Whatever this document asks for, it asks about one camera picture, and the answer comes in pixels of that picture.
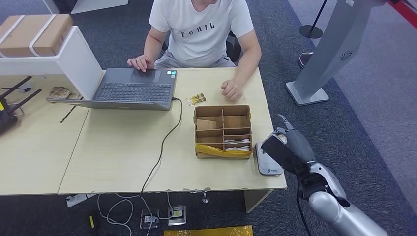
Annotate black pen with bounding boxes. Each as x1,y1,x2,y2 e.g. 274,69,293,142
60,105,77,124

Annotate white power strip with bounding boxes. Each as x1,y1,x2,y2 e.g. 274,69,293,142
66,193,98,208

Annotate white furniture panel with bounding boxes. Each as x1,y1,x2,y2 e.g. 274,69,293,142
71,0,129,15

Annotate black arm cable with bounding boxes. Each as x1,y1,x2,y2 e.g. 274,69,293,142
295,169,313,236

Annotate black device yellow label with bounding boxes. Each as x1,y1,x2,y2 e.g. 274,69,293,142
86,211,101,236

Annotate yellow black printed card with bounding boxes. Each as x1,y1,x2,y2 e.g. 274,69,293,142
186,93,207,107

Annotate long white floor cable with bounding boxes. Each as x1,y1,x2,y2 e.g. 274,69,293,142
95,194,135,236

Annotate black chair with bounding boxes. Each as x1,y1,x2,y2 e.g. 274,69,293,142
161,30,243,63

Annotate person's left hand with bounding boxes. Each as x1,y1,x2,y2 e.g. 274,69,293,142
220,79,244,102

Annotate cardboard box white straps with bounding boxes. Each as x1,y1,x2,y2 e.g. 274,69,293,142
0,14,74,59

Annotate cardboard divider box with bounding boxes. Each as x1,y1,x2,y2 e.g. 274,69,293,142
193,104,253,160

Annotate black desk cable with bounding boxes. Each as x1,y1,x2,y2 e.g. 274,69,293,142
0,86,32,93

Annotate person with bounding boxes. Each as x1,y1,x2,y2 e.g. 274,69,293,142
127,0,262,102

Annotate grey laptop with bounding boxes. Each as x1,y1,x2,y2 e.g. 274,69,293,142
46,67,178,112

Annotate red strip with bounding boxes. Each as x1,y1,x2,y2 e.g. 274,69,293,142
386,0,417,30

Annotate white desk shelf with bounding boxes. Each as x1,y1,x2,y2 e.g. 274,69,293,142
0,25,104,101

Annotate grey kiosk stand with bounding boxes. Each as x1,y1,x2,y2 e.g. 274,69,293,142
285,0,387,107

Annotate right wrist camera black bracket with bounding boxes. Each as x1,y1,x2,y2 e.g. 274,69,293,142
261,127,308,175

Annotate desk leg panel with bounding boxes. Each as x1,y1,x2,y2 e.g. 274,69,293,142
243,189,273,214

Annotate person's right hand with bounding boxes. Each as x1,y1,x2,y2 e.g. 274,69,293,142
127,54,155,73

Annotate brown cardboard piece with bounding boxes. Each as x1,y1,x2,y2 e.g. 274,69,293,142
196,119,218,131

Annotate black stanchion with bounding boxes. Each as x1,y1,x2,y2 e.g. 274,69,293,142
298,0,328,40

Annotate black laptop power cable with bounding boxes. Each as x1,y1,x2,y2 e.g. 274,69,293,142
141,97,183,193

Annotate yellow plastic bag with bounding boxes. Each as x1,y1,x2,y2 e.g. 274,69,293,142
163,225,254,236

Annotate metal floor socket box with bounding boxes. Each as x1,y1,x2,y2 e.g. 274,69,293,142
167,205,187,226
140,209,160,230

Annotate grey card reader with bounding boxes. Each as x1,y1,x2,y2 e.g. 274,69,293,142
254,142,284,177

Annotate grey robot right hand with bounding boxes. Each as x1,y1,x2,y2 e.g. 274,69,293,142
277,114,316,164

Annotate dark shoe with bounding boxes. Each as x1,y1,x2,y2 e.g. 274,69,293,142
298,51,314,70

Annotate black router with antennas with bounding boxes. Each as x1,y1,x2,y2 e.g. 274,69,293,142
0,76,42,134

